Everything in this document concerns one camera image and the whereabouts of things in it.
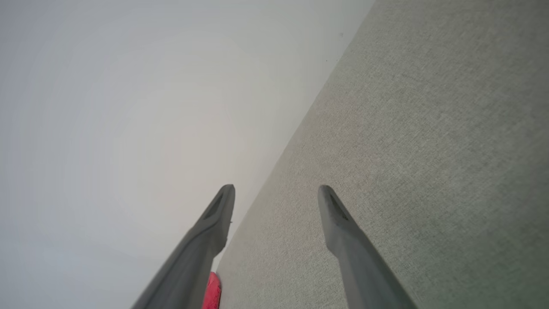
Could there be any red white basketball jersey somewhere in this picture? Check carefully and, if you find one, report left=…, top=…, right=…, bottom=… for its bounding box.
left=202, top=271, right=222, bottom=309

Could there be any grey fabric sofa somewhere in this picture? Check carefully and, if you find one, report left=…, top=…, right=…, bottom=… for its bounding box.
left=213, top=0, right=549, bottom=309

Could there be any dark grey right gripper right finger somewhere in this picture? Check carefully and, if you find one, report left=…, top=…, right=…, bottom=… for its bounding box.
left=318, top=185, right=419, bottom=309

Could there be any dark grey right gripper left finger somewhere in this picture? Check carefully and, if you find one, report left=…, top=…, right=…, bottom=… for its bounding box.
left=131, top=184, right=236, bottom=309

